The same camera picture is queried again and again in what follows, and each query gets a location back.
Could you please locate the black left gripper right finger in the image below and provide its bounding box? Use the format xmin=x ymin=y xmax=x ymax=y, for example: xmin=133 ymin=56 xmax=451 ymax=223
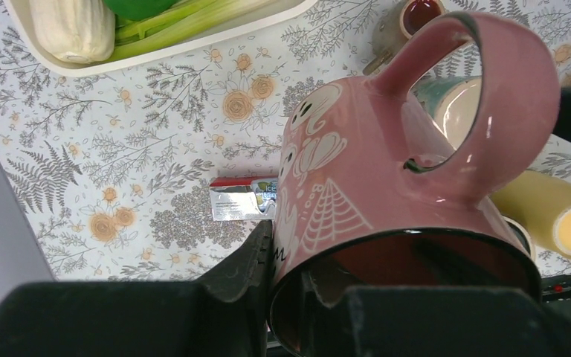
xmin=300 ymin=272 xmax=571 ymax=356

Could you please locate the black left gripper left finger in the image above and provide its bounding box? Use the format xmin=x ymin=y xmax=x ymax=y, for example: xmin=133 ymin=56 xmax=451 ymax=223
xmin=0 ymin=221 xmax=272 ymax=356

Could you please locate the pink ghost pattern mug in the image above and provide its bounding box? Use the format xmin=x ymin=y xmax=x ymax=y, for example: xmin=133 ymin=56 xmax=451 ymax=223
xmin=268 ymin=11 xmax=560 ymax=356

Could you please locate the black interior mug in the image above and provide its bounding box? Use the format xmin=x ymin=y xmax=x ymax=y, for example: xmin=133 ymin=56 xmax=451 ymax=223
xmin=503 ymin=216 xmax=537 ymax=261

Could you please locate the yellow mug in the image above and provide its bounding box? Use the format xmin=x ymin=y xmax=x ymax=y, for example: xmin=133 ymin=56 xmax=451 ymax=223
xmin=491 ymin=170 xmax=571 ymax=258

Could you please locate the tall floral beige mug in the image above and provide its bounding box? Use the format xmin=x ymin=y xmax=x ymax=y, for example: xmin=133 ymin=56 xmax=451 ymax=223
xmin=412 ymin=77 xmax=482 ymax=149

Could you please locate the small brown mug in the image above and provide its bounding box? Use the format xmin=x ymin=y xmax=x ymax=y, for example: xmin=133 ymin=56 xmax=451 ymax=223
xmin=362 ymin=0 xmax=446 ymax=75

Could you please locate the red silver gum box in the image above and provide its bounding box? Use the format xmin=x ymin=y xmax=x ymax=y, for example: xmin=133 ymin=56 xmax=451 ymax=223
xmin=209 ymin=176 xmax=278 ymax=222

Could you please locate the floral tablecloth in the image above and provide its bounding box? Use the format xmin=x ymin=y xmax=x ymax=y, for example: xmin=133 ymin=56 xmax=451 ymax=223
xmin=0 ymin=0 xmax=571 ymax=283

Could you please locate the green leek stalk toy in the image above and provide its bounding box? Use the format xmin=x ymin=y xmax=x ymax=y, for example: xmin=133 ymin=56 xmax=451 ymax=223
xmin=105 ymin=0 xmax=270 ymax=62

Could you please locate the white napa cabbage toy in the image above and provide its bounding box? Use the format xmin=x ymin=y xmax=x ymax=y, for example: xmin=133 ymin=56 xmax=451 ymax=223
xmin=30 ymin=0 xmax=115 ymax=64

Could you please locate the white vegetable tray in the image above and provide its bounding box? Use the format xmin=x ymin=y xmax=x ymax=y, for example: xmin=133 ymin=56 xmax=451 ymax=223
xmin=4 ymin=0 xmax=317 ymax=77

